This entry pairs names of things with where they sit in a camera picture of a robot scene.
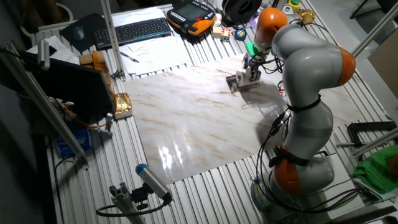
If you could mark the small grey camera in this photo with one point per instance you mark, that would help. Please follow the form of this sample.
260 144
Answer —
109 121

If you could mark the crumpled gold foil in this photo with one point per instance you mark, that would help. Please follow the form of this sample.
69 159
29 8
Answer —
306 15

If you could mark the yellow and green stop button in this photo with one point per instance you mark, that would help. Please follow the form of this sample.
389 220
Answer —
293 4

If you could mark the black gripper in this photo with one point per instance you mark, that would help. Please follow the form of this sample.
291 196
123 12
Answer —
252 62

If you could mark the white marble pattern mat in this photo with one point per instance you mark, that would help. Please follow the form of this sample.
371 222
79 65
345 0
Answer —
186 124

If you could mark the round black and blue disc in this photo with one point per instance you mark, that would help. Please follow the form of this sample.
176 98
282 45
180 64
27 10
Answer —
239 34

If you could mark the long aluminium frame beam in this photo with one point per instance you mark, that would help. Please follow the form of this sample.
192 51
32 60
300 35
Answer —
373 31

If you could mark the black filament spool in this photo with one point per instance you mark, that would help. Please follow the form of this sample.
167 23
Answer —
239 9

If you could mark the slanted aluminium profile beam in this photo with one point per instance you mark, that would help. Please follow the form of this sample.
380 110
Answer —
40 102

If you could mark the plain wooden cube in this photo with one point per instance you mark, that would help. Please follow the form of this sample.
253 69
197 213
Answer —
216 32

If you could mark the green gripper mount flange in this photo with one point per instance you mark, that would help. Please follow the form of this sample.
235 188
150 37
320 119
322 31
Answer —
251 48

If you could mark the black computer keyboard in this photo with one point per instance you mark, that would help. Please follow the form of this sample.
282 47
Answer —
133 32

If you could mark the white crumpled paper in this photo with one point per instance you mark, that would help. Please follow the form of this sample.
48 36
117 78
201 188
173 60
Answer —
63 54

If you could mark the white toilet paper roll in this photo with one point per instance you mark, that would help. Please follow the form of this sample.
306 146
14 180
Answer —
244 79

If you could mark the silver camera with blue cap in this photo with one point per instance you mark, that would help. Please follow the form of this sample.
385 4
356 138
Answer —
154 182

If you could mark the short aluminium frame beam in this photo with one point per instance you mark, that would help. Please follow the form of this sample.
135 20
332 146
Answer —
376 143

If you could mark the upright aluminium profile post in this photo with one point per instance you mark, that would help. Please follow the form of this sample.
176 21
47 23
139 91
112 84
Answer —
112 37

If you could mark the brown cardboard panel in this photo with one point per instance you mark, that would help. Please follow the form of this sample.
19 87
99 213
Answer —
387 65

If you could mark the white curved tube frame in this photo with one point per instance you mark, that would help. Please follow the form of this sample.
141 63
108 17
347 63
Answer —
66 11

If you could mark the white paper sheet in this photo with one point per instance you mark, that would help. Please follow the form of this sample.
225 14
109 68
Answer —
136 15

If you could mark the printed white paper sheets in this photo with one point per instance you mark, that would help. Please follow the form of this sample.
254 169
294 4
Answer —
158 56

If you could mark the dark computer mouse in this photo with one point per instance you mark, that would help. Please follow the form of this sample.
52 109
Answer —
78 33

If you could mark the blue plastic packet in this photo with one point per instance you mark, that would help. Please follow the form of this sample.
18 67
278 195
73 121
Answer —
74 143

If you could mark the short aluminium profile bracket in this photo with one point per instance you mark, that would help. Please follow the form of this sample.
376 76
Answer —
124 202

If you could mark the black flat monitor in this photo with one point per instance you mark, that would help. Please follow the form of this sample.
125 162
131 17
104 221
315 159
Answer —
71 87

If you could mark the black mouse pad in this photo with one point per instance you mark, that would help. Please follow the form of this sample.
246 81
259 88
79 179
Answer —
90 25

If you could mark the shiny metal paper roll holder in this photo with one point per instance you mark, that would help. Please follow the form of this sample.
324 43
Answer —
231 85

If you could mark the colourful rubik's cube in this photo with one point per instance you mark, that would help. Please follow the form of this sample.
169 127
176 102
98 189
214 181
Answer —
226 35

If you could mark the black clamp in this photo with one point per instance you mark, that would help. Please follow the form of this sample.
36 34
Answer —
370 125

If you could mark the black and orange teach pendant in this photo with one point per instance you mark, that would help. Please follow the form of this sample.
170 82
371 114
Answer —
191 15

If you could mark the pale purple object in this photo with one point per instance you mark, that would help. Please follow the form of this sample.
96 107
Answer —
252 23

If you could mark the white rounded figurine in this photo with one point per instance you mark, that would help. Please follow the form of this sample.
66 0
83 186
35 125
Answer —
218 19

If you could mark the black pen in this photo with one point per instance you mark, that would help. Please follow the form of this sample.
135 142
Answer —
129 57

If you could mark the gold foil bag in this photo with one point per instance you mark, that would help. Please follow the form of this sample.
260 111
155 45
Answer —
122 105

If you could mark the silver and orange robot arm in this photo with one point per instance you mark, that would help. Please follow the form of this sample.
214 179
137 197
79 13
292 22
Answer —
311 68

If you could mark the green cloth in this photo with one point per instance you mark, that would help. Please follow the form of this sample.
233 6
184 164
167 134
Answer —
376 171

